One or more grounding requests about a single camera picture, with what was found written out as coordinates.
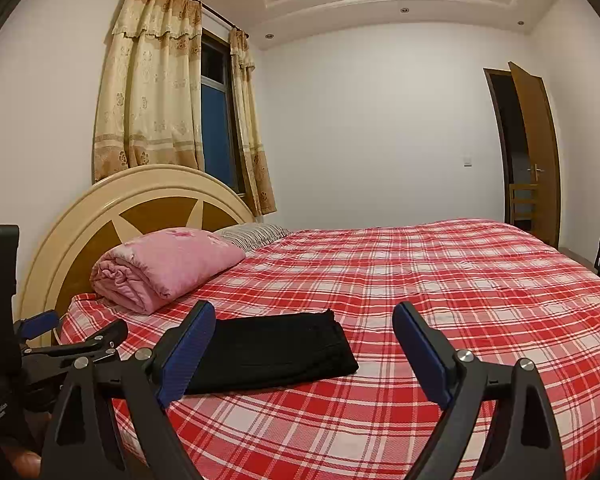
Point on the red plaid bed sheet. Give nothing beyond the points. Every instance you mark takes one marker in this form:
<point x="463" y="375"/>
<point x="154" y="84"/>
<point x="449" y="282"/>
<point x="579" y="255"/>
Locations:
<point x="430" y="270"/>

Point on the brown wooden door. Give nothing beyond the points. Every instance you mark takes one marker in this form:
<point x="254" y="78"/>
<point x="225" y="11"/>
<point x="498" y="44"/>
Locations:
<point x="535" y="135"/>

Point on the cream and brown headboard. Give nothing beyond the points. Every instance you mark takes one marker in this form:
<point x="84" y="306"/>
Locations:
<point x="80" y="220"/>

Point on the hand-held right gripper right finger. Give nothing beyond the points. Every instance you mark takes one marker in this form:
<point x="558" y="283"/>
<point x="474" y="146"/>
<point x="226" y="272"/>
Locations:
<point x="422" y="350"/>

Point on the dark window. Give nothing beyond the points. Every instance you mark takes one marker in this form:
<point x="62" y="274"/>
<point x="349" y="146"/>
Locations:
<point x="215" y="125"/>

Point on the folded pink blanket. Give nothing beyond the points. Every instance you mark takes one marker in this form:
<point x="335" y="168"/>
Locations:
<point x="170" y="260"/>

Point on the person's left hand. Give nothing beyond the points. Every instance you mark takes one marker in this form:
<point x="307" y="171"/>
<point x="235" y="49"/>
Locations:
<point x="25" y="464"/>

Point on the wide beige floral curtain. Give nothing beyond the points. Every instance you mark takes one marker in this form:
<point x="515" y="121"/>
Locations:
<point x="145" y="85"/>

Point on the brown door frame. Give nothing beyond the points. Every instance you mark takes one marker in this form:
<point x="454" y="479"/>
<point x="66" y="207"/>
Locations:
<point x="489" y="90"/>

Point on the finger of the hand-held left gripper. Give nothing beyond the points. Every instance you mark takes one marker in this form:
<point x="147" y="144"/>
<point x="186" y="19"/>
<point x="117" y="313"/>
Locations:
<point x="40" y="325"/>
<point x="95" y="340"/>

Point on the wooden slatted chair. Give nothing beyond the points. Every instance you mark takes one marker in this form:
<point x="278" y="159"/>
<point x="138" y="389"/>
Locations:
<point x="522" y="205"/>

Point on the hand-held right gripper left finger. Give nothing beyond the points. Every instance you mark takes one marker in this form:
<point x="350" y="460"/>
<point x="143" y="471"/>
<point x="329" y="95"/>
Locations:
<point x="190" y="355"/>

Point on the striped pillow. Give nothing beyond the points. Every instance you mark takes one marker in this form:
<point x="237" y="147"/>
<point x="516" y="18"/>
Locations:
<point x="255" y="235"/>

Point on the black pants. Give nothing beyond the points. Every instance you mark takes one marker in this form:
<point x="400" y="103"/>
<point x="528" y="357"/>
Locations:
<point x="280" y="350"/>

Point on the dark curtain rod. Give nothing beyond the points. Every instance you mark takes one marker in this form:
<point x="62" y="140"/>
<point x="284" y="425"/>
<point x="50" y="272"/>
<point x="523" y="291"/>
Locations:
<point x="215" y="14"/>

